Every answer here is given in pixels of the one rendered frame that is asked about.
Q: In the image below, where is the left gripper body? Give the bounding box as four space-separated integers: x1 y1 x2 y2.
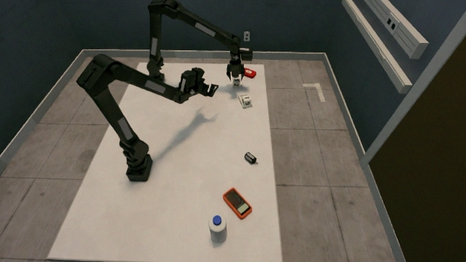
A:
226 64 245 74

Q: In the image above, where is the white bottle with blue cap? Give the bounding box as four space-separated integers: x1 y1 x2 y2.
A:
208 214 227 243

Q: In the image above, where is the white number cube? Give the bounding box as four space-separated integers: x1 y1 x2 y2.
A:
242 95 251 106
233 78 240 88

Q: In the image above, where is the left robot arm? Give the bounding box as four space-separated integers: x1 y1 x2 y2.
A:
146 0 253 82

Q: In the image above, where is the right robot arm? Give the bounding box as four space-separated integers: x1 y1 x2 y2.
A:
76 54 205 178

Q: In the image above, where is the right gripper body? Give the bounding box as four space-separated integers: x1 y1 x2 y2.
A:
194 84 213 97

